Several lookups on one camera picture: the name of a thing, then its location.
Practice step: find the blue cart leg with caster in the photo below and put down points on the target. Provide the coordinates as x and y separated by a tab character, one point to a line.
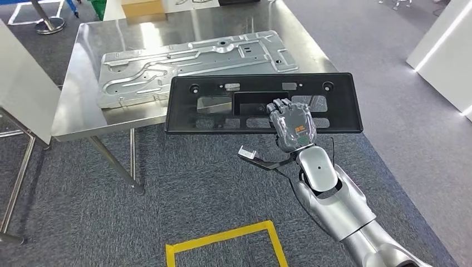
72	7

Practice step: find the green plastic crate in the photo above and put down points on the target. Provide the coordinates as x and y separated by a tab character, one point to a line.
99	7

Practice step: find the white cabinet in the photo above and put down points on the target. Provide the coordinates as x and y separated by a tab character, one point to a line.
25	81

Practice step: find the chrome stanchion post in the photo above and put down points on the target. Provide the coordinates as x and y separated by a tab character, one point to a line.
49	26

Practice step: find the pale wrist camera on bracket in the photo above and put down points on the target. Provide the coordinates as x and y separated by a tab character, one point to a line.
246	152

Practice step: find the yellow floor tape square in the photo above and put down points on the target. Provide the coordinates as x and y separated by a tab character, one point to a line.
221	236

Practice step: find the white display plinth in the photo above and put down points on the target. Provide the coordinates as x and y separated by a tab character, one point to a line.
450	73

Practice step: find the stainless steel side table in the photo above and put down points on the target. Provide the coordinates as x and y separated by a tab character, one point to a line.
17	186

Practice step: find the stamped silver metal panel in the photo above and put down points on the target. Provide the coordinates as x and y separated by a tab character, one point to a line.
147	73

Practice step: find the stainless steel workbench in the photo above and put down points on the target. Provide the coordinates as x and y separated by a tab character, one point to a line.
92	44

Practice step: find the closed cardboard box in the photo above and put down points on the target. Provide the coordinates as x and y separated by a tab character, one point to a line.
143	8

